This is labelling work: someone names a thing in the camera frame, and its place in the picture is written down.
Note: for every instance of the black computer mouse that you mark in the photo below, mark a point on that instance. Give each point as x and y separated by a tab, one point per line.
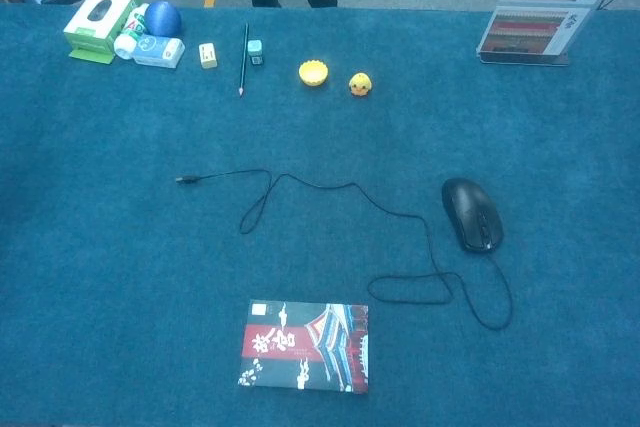
471	212

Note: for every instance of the green white mouse box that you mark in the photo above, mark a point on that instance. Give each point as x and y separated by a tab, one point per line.
100	17

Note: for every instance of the yellow duck toy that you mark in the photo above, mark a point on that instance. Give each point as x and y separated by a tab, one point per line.
360	84

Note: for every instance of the yellow bottle cap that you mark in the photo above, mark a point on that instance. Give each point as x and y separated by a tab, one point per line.
313	73

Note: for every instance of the dark pencil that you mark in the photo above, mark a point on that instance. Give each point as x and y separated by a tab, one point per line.
244	58

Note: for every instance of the palace picture booklet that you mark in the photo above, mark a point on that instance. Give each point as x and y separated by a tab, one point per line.
300	347

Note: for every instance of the cream rectangular eraser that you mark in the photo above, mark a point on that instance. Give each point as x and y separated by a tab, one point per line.
207	56

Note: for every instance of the teal table cloth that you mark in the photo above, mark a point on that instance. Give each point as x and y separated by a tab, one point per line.
150	272

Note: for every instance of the white tissue pack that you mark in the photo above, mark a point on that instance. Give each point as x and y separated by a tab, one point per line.
159	51

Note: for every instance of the matte egg-shaped ball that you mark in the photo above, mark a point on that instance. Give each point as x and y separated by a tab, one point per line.
163	18

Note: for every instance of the white bottle green label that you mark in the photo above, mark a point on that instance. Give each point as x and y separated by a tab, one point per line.
126	43

